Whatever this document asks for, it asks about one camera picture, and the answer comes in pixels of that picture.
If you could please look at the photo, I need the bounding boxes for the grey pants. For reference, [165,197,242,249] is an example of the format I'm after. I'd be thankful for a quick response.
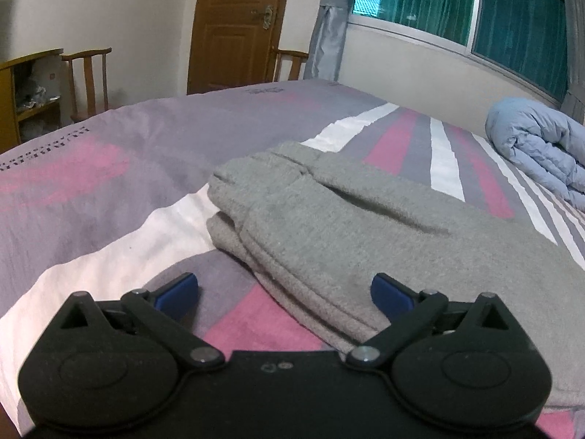
[205,141,585,414]

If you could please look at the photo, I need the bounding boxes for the brown wooden door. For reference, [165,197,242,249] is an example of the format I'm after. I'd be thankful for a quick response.
[186,0,294,96]

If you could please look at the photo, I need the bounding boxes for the wooden chair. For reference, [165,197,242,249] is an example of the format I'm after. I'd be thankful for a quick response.
[273,48,308,82]
[61,47,113,124]

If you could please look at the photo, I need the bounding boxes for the light blue folded quilt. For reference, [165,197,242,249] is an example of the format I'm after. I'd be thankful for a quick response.
[485,97,585,213]

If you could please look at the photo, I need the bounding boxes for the window with green glass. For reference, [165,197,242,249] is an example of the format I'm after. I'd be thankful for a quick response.
[350,0,572,110]

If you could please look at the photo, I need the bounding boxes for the grey tied curtain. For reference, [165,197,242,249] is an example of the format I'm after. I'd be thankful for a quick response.
[302,0,364,80]

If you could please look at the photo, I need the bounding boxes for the wooden cabinet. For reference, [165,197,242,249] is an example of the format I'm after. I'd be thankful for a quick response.
[0,48,65,154]

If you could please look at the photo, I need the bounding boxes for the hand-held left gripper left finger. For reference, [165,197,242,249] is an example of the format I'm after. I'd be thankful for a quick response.
[52,273,226,369]

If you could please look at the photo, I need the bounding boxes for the striped pink grey bedsheet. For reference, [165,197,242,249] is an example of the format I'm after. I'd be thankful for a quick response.
[0,78,585,439]

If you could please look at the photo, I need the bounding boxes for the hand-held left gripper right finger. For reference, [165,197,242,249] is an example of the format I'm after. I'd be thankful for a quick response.
[346,273,517,369]

